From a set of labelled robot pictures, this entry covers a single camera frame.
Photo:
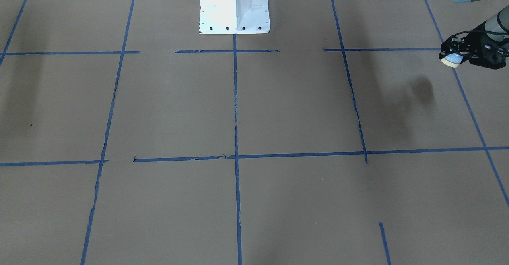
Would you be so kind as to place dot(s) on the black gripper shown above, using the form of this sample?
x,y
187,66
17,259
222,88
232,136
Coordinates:
x,y
474,43

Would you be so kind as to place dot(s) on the blue and cream bell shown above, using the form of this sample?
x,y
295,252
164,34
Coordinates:
x,y
452,60

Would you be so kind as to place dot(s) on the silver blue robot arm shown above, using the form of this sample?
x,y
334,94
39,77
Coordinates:
x,y
497,23

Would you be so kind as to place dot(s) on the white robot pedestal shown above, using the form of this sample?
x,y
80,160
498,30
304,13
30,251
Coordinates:
x,y
228,17

